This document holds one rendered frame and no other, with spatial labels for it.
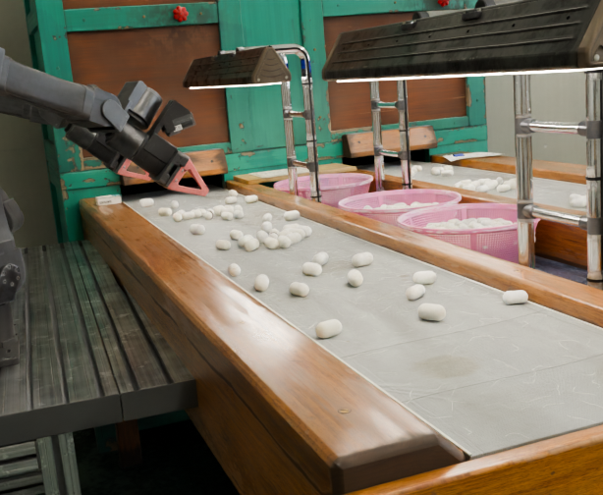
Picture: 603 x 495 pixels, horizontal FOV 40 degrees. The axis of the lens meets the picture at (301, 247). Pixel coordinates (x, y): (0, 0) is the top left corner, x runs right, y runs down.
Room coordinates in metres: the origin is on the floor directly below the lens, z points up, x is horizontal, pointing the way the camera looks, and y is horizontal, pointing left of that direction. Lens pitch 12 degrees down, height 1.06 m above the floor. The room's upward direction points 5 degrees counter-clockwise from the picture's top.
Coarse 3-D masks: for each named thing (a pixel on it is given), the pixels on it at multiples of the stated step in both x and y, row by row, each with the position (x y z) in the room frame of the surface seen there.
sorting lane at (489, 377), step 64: (256, 256) 1.47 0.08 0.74; (384, 256) 1.38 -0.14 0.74; (320, 320) 1.05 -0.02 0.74; (384, 320) 1.02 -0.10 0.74; (448, 320) 1.00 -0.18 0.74; (512, 320) 0.98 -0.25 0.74; (576, 320) 0.96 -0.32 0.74; (384, 384) 0.80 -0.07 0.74; (448, 384) 0.79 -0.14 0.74; (512, 384) 0.78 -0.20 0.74; (576, 384) 0.76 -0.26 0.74; (512, 448) 0.65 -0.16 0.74
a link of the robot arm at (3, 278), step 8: (8, 264) 1.25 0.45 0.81; (0, 272) 1.24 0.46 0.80; (8, 272) 1.25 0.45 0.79; (16, 272) 1.26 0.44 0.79; (0, 280) 1.24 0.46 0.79; (8, 280) 1.25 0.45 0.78; (16, 280) 1.26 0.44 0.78; (0, 288) 1.24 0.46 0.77; (8, 288) 1.25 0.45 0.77; (16, 288) 1.26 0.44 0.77; (0, 296) 1.24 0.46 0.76; (8, 296) 1.25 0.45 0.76
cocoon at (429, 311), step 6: (420, 306) 1.01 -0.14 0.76; (426, 306) 1.00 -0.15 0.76; (432, 306) 1.00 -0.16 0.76; (438, 306) 1.00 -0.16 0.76; (420, 312) 1.01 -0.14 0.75; (426, 312) 1.00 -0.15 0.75; (432, 312) 1.00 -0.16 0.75; (438, 312) 0.99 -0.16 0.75; (444, 312) 1.00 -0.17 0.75; (426, 318) 1.00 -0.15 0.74; (432, 318) 1.00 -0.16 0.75; (438, 318) 0.99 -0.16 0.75
